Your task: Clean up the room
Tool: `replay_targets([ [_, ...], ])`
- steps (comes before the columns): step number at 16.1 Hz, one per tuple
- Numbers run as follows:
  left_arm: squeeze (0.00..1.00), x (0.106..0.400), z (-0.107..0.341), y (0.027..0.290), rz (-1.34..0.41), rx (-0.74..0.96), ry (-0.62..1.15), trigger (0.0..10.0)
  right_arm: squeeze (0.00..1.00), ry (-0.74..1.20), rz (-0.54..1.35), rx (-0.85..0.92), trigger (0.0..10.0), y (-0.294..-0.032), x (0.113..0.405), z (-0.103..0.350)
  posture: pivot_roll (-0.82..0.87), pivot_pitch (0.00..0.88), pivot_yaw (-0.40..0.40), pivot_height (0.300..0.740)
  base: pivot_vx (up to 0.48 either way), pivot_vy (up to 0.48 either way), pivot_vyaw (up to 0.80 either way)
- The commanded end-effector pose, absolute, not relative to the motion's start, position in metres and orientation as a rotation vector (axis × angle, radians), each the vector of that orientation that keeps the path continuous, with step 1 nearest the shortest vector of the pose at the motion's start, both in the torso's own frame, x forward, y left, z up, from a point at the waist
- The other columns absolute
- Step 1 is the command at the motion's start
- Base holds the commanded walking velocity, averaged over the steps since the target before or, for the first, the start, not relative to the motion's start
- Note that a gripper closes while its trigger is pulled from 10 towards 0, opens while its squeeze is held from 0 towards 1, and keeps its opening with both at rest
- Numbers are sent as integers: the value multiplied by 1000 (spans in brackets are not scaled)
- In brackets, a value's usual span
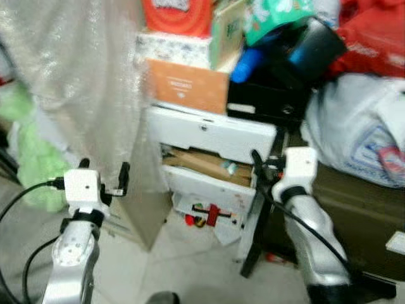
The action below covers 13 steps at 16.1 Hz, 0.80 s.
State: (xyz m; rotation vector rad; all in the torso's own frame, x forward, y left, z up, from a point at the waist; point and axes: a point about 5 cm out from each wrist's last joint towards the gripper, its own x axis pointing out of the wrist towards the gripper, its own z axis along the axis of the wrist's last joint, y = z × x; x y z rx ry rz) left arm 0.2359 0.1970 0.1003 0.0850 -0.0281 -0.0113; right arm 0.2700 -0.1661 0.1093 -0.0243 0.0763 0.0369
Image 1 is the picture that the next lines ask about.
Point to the pale green fabric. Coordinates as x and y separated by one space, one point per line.
31 158

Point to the brown cardboard sheet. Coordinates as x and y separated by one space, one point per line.
202 163

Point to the white shelf unit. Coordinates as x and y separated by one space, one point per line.
209 130

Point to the black box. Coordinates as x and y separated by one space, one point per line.
266 101

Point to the red toy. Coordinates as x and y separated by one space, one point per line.
212 214

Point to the glittery beige curtain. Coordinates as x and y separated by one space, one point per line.
76 76

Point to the white printed plastic bag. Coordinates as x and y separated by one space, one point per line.
348 114

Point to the white paper sheet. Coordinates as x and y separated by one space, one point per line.
396 242

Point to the blue plastic item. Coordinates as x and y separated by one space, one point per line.
247 65

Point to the dark olive trunk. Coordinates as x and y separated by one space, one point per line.
367 209

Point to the orange brown box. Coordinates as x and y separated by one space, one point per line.
186 85

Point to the grey left robot leg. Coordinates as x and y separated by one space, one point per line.
163 297

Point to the black and blue bag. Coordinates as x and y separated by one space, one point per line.
313 54

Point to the green beige carton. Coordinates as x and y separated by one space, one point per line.
228 35

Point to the white patterned box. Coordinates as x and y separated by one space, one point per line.
171 49

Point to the red printed bag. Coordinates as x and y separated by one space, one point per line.
373 44

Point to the green printed bag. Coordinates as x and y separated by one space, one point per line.
278 19

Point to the red round box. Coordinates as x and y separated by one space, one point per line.
177 19

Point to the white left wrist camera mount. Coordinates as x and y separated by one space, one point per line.
82 187

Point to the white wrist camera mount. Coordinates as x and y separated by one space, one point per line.
82 187
300 166

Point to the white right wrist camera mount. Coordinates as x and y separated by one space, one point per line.
300 166

